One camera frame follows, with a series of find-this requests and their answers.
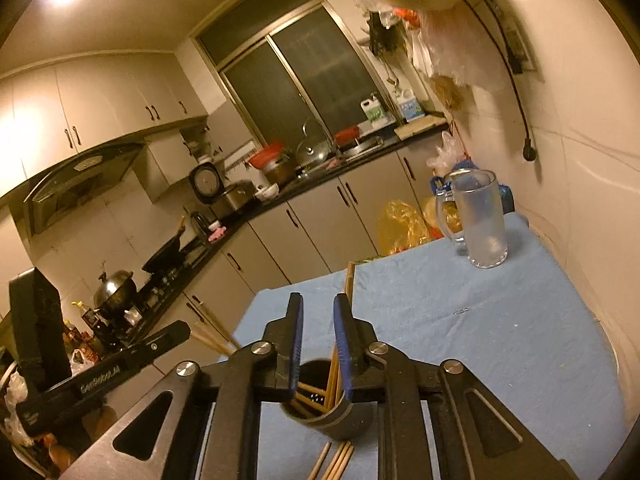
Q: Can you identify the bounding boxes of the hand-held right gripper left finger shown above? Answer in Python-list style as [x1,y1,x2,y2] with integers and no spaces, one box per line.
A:
[60,292,305,480]

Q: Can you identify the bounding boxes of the blue tablecloth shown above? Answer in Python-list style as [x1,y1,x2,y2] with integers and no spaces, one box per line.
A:
[232,212,631,480]

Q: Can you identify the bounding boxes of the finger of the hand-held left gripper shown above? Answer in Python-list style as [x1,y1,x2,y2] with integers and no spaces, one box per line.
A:
[121,320,193,369]

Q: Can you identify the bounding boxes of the range hood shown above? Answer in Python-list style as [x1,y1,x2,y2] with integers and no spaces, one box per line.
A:
[22,142,146,236]

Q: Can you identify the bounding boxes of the blue label detergent bottle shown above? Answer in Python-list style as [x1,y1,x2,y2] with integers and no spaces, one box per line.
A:
[395,87,421,122]

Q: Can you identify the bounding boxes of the group of condiment bottles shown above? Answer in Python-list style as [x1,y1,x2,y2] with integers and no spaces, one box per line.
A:
[62,301,108,356]

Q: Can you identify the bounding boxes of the black power cable with plug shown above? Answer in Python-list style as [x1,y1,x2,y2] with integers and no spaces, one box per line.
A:
[462,0,538,163]

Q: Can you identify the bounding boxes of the black rice cooker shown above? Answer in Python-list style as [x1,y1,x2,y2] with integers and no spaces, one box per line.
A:
[189,162,226,206]

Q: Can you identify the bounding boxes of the steel wok with lid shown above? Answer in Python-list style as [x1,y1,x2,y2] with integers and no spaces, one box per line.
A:
[94,270,137,312]

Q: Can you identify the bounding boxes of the wooden cutting board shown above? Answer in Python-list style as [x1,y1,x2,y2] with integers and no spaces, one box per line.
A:
[394,116,448,140]

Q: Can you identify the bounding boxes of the single wooden chopstick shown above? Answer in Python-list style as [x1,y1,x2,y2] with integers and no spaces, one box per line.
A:
[326,268,351,411]
[192,302,241,352]
[189,324,232,358]
[330,260,358,411]

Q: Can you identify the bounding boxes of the yellow plastic bag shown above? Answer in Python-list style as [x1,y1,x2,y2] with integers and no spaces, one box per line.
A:
[377,200,431,257]

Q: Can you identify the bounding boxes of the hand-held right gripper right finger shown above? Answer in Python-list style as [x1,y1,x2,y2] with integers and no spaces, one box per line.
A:
[333,292,576,480]

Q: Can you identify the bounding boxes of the black frying pan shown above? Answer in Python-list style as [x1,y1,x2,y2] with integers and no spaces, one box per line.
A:
[141,216,189,274]

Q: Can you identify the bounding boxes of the hanging white plastic bag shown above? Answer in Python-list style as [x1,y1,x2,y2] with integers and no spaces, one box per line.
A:
[410,10,481,86]

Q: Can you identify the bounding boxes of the green label detergent bottle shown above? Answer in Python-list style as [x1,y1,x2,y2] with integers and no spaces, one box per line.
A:
[361,92,391,126]

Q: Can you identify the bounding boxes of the red plastic basin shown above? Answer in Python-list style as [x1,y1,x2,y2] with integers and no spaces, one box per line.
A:
[248,144,285,170]

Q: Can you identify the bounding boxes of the glass pot lid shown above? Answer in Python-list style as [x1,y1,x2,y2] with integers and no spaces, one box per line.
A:
[296,119,335,168]

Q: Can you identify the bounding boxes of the clear glass pitcher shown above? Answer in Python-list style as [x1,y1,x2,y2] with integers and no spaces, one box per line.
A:
[435,169,509,269]

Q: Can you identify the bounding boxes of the kitchen window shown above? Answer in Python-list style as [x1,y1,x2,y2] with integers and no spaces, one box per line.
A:
[195,0,401,146]

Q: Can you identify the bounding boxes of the dark grey perforated chopstick holder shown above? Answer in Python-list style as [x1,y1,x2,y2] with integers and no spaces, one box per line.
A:
[278,358,376,442]

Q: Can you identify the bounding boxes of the upper kitchen cabinets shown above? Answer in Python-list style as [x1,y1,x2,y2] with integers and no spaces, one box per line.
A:
[0,52,208,196]

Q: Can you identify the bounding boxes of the wall power socket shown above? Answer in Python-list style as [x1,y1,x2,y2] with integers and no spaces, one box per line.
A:
[480,0,538,73]

